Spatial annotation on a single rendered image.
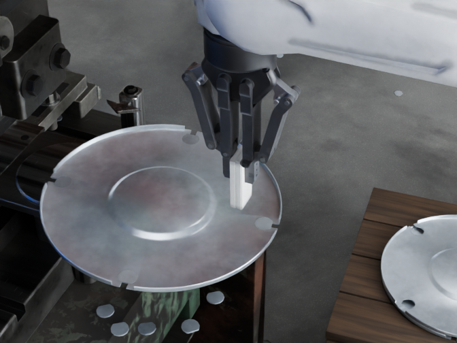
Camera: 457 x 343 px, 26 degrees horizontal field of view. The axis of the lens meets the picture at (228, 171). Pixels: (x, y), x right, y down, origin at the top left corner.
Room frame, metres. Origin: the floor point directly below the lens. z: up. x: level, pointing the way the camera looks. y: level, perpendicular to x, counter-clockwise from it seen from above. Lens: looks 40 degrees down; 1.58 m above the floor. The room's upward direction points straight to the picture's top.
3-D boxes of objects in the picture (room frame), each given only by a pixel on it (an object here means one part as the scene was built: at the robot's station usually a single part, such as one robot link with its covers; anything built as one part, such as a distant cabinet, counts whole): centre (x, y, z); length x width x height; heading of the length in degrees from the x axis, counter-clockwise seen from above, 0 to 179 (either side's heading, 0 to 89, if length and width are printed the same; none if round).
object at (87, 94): (1.15, 0.25, 0.76); 0.17 x 0.06 x 0.10; 157
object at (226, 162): (0.86, 0.01, 0.88); 0.03 x 0.01 x 0.05; 66
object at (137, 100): (1.11, 0.13, 0.75); 0.03 x 0.03 x 0.10; 67
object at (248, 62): (0.86, -0.01, 1.01); 0.08 x 0.07 x 0.09; 66
